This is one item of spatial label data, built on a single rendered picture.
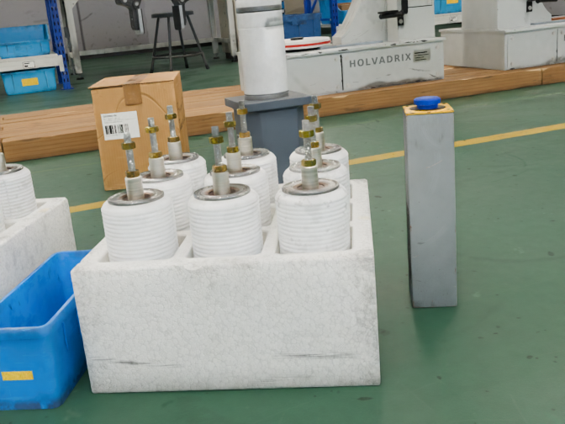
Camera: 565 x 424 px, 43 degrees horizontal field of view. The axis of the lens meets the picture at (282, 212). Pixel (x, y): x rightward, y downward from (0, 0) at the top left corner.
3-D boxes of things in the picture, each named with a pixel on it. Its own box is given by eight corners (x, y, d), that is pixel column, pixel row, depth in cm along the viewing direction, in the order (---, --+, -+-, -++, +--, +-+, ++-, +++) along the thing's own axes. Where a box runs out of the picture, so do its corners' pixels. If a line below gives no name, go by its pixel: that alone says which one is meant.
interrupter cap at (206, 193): (223, 205, 90) (223, 200, 90) (182, 199, 95) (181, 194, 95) (262, 190, 96) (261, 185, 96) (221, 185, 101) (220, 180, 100)
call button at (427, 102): (413, 109, 111) (412, 96, 110) (439, 108, 111) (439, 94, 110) (414, 113, 107) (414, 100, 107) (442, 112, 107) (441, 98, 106)
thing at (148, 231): (194, 304, 106) (179, 187, 101) (179, 335, 97) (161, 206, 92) (131, 307, 107) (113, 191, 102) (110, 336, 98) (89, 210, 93)
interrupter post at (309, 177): (314, 193, 93) (311, 167, 92) (298, 191, 94) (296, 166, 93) (323, 188, 94) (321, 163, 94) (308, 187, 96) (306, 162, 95)
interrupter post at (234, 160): (234, 171, 109) (232, 150, 108) (246, 172, 107) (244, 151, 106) (224, 174, 107) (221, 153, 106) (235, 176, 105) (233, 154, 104)
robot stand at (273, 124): (238, 230, 162) (223, 98, 153) (298, 219, 166) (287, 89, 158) (258, 249, 148) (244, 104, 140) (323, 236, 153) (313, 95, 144)
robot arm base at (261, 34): (239, 97, 151) (230, 13, 147) (280, 92, 154) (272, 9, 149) (252, 102, 143) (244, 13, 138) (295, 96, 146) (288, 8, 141)
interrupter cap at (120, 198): (170, 191, 100) (170, 186, 100) (156, 206, 93) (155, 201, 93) (118, 194, 101) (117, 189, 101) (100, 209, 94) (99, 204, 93)
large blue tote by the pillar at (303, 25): (252, 65, 582) (248, 18, 572) (298, 59, 598) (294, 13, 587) (278, 68, 538) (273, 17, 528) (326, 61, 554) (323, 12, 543)
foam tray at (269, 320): (162, 283, 134) (150, 191, 129) (372, 274, 130) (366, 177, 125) (91, 394, 97) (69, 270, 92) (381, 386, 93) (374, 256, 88)
